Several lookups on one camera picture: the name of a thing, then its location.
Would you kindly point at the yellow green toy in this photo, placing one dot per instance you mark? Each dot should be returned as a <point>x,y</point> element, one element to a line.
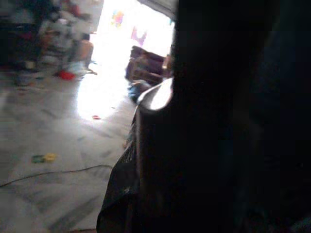
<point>47,157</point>

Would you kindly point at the red plastic bowl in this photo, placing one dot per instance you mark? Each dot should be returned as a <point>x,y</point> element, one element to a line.
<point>66,74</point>

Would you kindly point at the brown wooden furniture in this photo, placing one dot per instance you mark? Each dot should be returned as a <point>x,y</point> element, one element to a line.
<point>145,65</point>

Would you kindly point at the small red floor item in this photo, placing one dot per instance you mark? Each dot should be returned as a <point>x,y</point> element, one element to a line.
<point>96,117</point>

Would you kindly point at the blue cloth bundle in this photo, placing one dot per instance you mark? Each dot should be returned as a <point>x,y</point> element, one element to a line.
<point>136,91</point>

